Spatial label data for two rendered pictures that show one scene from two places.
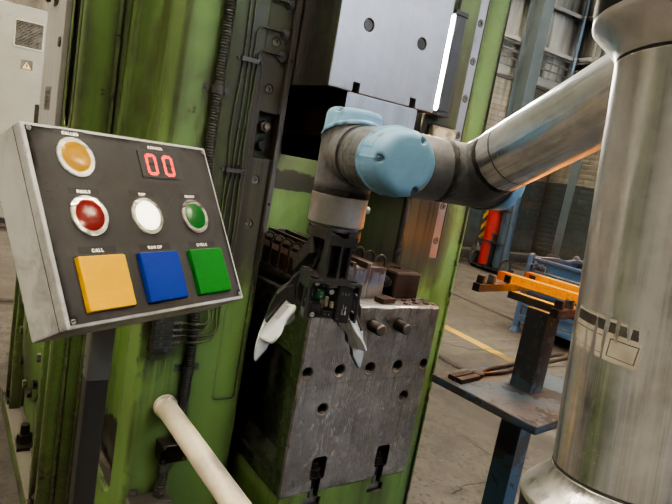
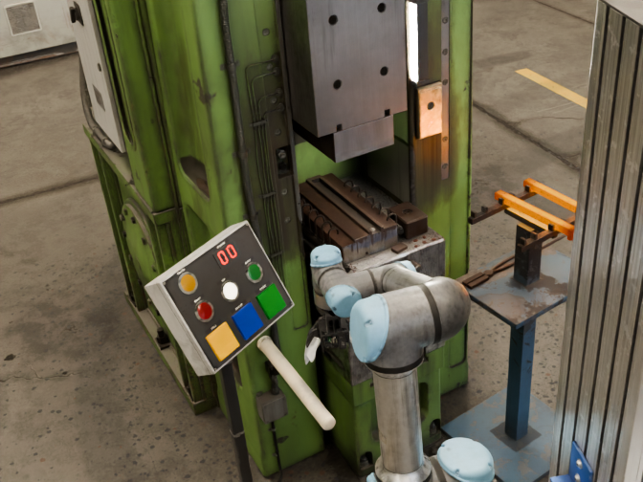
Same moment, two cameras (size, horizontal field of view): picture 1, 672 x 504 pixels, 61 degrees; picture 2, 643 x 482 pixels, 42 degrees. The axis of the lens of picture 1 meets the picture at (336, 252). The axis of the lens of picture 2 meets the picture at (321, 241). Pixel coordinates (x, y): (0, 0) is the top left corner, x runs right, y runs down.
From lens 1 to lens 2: 149 cm
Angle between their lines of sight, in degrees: 25
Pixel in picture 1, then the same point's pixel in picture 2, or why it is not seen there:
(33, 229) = (183, 330)
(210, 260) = (270, 295)
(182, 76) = (217, 156)
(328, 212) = (322, 304)
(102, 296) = (223, 350)
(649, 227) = (382, 414)
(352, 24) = (324, 92)
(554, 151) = not seen: hidden behind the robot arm
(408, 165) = (348, 306)
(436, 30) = (393, 54)
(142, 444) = (256, 366)
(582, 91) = not seen: hidden behind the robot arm
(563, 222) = not seen: outside the picture
